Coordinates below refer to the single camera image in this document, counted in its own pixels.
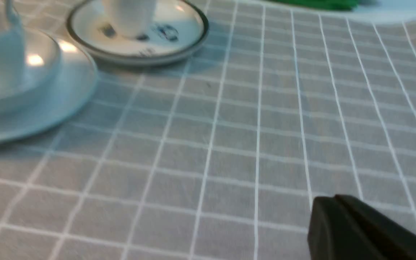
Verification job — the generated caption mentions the large plain white plate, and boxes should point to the large plain white plate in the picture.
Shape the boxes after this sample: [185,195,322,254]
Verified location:
[0,30,98,144]

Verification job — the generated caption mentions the black rimmed white cup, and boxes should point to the black rimmed white cup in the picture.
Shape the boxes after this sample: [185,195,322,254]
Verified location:
[102,0,157,38]

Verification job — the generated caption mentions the shallow white bowl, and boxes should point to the shallow white bowl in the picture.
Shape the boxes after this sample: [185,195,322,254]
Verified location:
[0,29,61,114]

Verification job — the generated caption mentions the green backdrop cloth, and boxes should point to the green backdrop cloth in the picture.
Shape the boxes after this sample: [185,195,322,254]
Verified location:
[271,0,359,11]

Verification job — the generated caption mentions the black rimmed cartoon plate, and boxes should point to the black rimmed cartoon plate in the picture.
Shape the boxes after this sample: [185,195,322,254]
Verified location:
[66,0,210,66]

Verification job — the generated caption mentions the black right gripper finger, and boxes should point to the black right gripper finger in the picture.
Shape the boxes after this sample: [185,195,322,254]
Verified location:
[307,194,416,260]

